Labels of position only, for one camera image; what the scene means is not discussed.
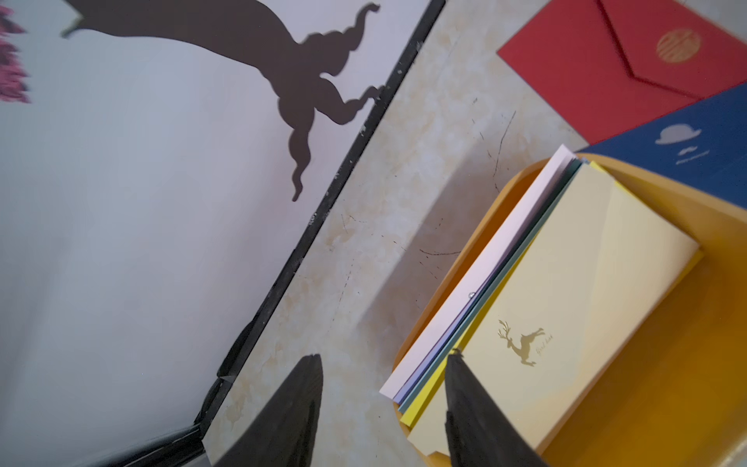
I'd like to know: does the red envelope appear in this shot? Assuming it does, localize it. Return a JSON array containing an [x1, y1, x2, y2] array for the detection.
[[497, 0, 746, 144]]

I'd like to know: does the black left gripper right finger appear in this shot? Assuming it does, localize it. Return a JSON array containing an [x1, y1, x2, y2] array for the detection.
[[445, 350, 547, 467]]

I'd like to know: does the navy blue envelope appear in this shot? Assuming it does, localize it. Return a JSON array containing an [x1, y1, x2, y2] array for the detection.
[[584, 84, 746, 208]]

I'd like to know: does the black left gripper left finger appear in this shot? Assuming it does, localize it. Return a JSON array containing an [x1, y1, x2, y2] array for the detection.
[[217, 354, 323, 466]]

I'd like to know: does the cream envelope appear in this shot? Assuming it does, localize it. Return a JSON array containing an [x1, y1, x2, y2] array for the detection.
[[407, 162, 701, 457]]

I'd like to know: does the pink envelope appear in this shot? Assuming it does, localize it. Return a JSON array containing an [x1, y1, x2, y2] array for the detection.
[[381, 145, 577, 404]]

